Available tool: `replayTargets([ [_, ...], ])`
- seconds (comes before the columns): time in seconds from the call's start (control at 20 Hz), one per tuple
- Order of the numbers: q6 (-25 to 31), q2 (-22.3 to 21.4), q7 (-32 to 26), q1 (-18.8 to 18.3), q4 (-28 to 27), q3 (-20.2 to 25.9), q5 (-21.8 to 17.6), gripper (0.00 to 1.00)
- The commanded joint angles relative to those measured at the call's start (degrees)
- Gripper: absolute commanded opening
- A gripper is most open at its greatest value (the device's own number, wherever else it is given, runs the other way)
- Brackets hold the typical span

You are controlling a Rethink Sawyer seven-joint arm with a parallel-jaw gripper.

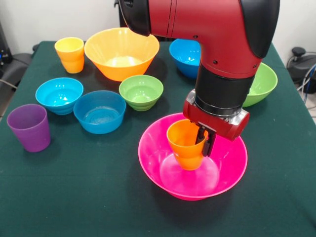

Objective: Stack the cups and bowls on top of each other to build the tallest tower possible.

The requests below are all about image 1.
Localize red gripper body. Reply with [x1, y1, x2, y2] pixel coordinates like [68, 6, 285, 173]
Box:
[182, 89, 250, 142]

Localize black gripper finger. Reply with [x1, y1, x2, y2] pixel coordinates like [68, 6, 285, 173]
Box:
[201, 130, 217, 158]
[195, 126, 208, 145]

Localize orange cup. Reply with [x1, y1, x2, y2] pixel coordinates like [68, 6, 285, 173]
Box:
[166, 119, 210, 171]

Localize large pink bowl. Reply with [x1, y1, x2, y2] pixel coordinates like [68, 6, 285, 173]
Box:
[137, 112, 248, 201]

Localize large green bowl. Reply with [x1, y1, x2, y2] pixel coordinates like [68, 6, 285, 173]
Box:
[242, 63, 278, 108]

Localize black computer tower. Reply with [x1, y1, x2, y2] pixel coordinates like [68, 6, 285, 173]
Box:
[0, 21, 13, 65]

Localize small green bowl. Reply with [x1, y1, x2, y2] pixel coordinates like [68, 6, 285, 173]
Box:
[118, 75, 164, 112]

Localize medium blue bowl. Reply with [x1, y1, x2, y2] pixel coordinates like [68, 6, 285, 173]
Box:
[169, 39, 202, 79]

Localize dark blue bowl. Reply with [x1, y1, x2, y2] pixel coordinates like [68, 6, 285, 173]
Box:
[73, 90, 127, 135]

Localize large orange bowl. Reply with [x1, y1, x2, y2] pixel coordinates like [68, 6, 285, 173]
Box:
[83, 27, 160, 82]

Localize dark green tablecloth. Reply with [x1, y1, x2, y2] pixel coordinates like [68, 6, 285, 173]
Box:
[0, 40, 316, 237]

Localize small light blue bowl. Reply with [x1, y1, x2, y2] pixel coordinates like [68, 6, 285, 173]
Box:
[35, 77, 84, 116]

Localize yellow cup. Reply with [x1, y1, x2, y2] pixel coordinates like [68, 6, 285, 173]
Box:
[54, 37, 85, 74]

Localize purple cup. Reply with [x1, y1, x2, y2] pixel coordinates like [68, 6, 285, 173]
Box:
[6, 104, 51, 153]

